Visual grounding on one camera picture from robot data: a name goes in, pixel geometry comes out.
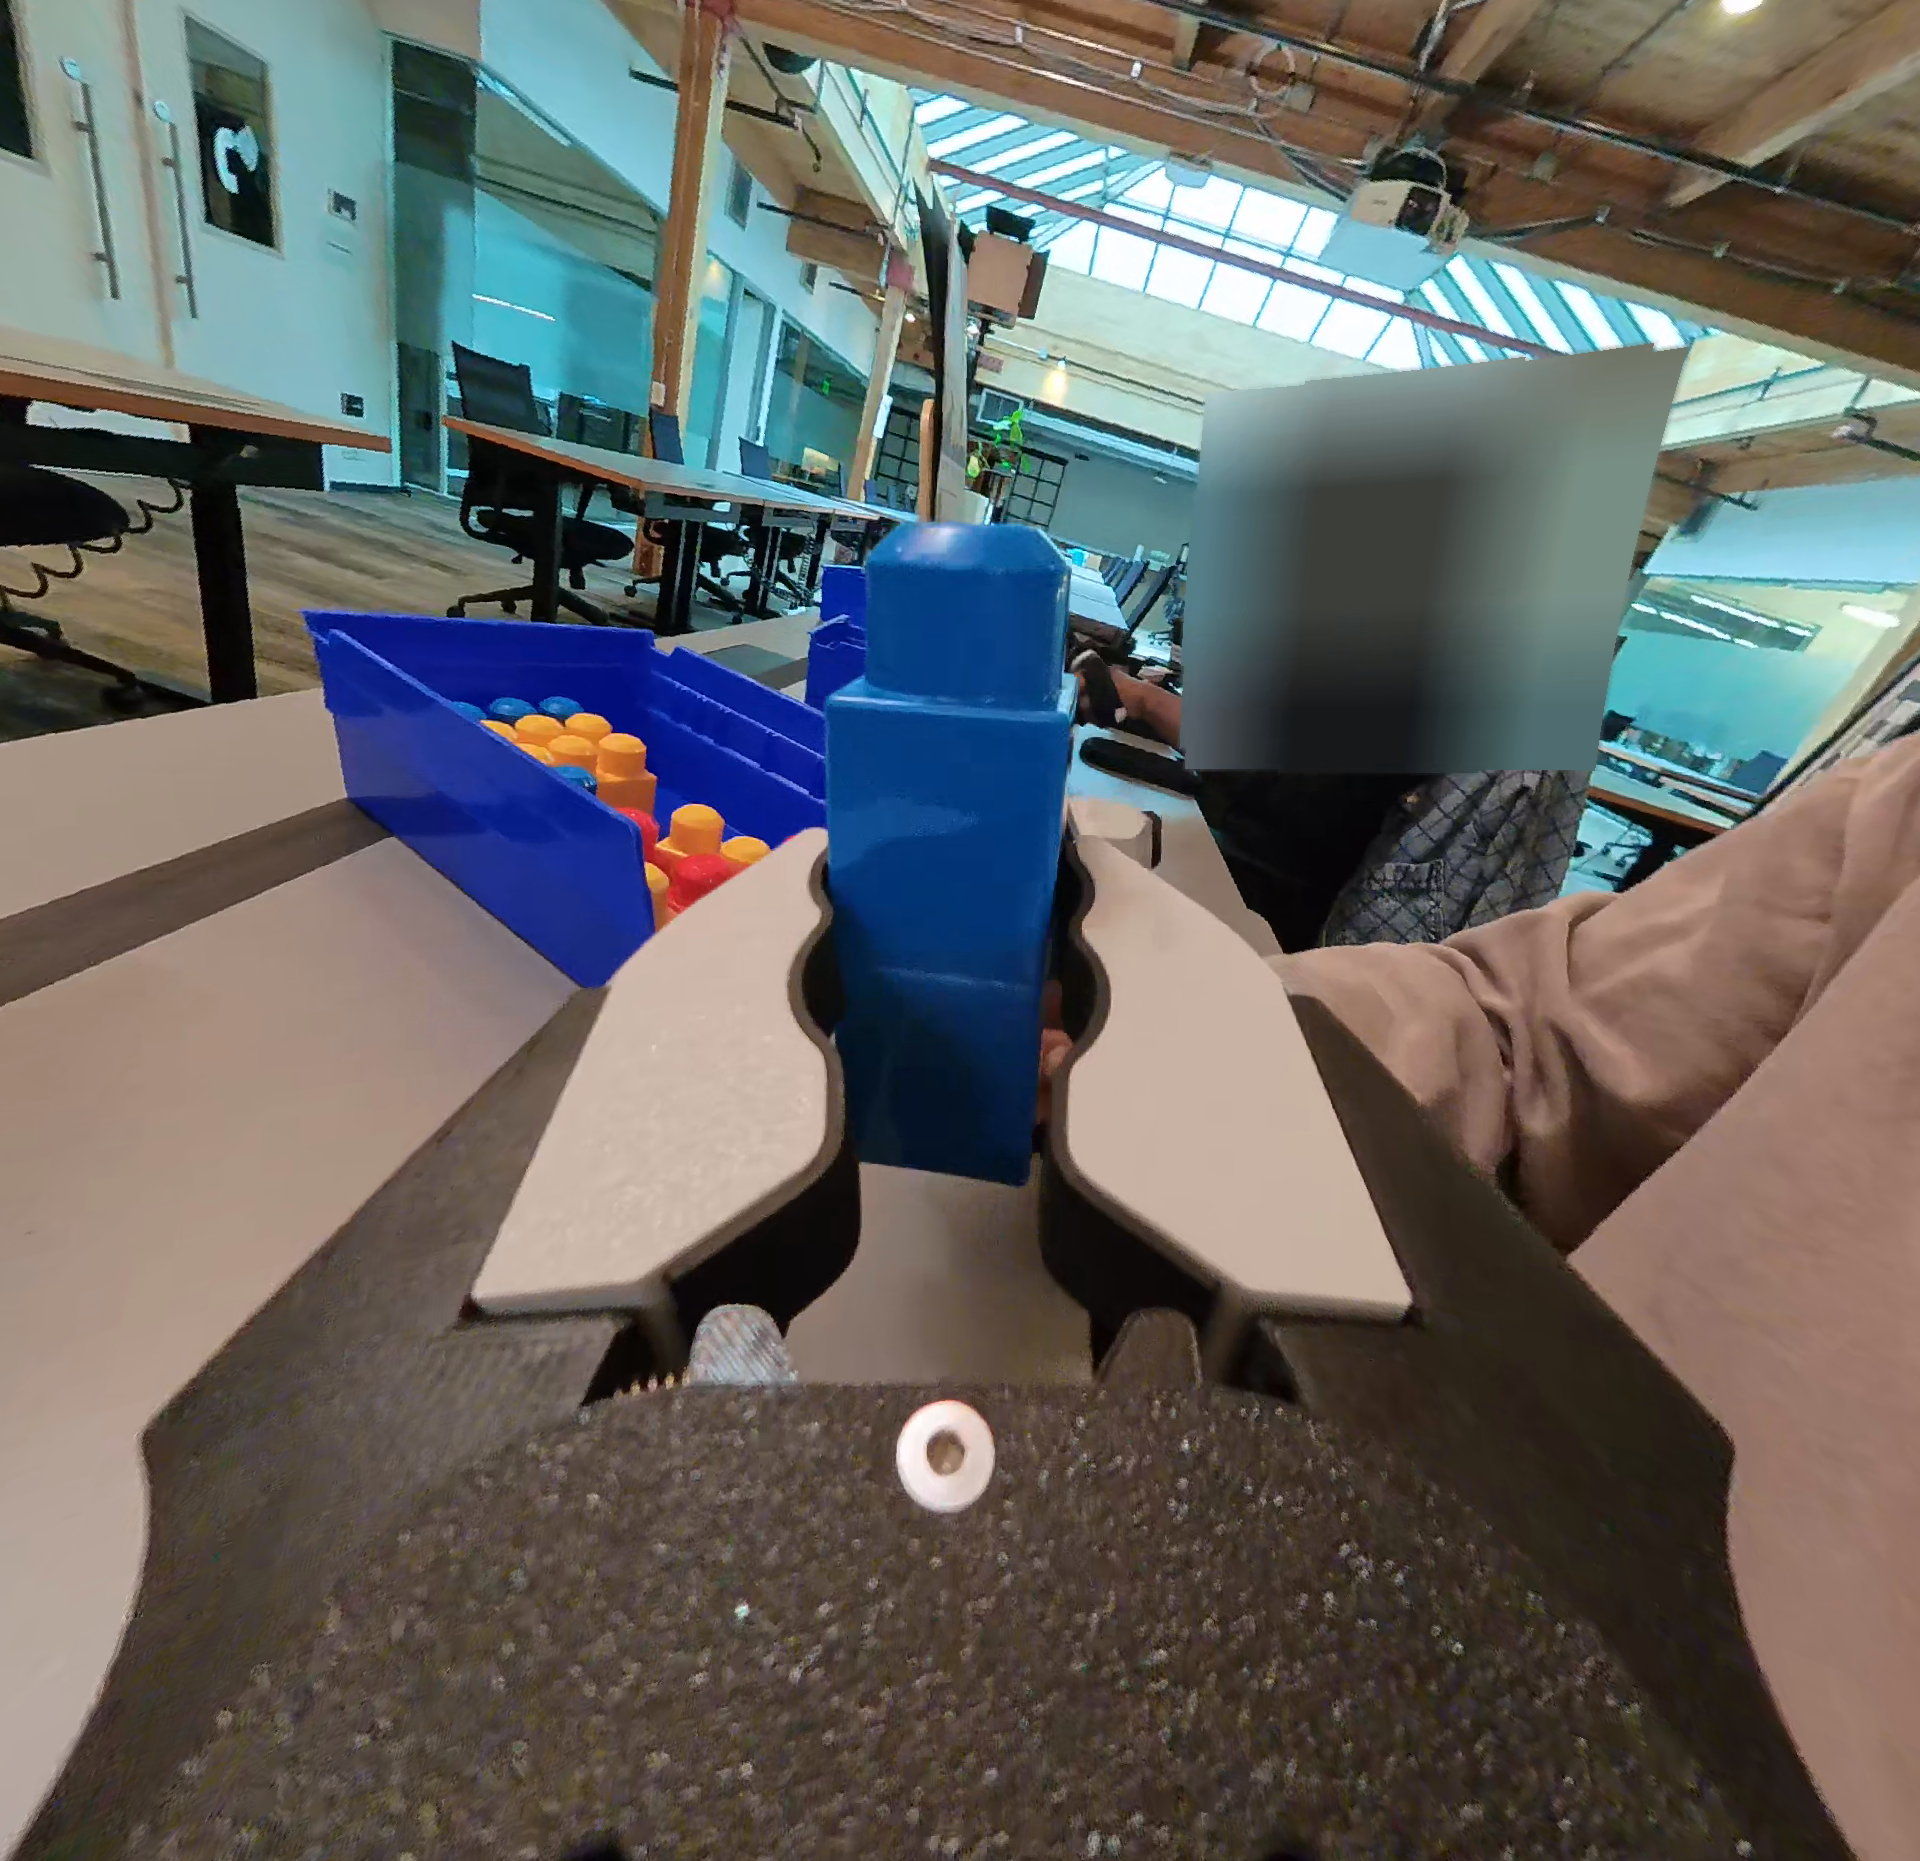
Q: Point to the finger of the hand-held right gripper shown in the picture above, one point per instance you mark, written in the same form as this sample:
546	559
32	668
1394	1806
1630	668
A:
1121	834

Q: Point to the blue plastic bin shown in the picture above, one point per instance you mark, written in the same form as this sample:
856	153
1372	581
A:
450	825
832	662

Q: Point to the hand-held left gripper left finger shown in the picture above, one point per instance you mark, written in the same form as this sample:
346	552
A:
690	1126

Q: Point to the pile of toy bricks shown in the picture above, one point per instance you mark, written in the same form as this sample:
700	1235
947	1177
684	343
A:
697	829

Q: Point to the blue one-stud block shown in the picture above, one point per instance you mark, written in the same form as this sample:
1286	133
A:
944	811

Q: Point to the blue two-stud block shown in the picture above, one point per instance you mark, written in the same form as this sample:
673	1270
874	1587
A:
937	1081

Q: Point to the wooden post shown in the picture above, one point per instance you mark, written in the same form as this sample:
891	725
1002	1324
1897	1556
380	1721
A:
686	241

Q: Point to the studio light panel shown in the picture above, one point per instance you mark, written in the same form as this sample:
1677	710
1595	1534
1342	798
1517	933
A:
1009	279

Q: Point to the ceiling projector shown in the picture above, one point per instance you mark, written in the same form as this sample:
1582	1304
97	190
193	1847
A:
1403	209

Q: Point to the black office chair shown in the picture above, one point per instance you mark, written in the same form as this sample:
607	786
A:
44	512
668	443
495	393

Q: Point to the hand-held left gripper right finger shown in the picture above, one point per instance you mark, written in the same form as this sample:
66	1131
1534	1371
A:
1215	1126

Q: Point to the green potted plant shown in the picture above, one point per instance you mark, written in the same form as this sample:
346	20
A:
1002	443

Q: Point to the standing banner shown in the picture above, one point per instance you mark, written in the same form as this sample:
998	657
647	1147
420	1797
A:
947	362

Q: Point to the wooden top desk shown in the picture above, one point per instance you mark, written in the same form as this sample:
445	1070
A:
151	393
631	459

